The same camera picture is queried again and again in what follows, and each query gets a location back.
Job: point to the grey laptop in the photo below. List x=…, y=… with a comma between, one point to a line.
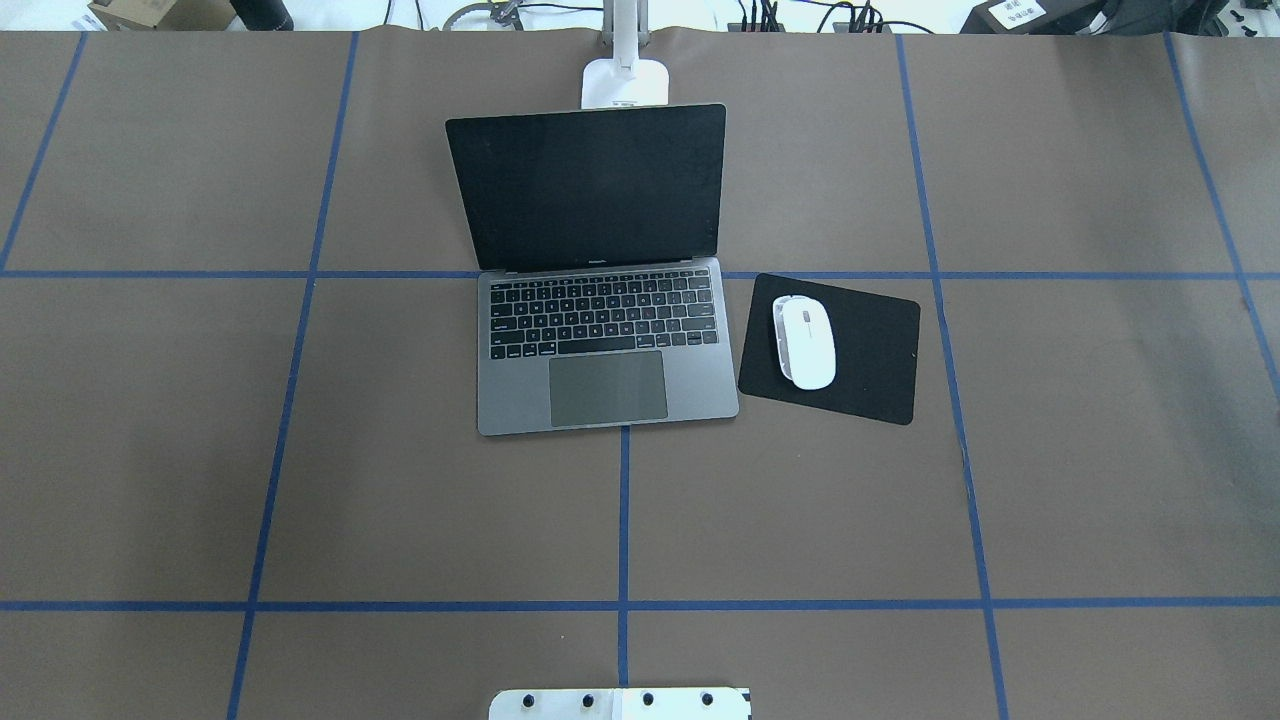
x=600, y=294

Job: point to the white computer mouse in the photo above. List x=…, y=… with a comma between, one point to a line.
x=805, y=342

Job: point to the black mouse pad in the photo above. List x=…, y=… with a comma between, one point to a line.
x=876, y=345

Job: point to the white desk lamp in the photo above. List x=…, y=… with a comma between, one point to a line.
x=625, y=79

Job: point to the black box with label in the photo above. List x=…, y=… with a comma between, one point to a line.
x=1092, y=18

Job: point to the cardboard box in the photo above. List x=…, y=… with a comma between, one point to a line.
x=163, y=15

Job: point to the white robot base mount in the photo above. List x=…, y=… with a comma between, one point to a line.
x=623, y=703

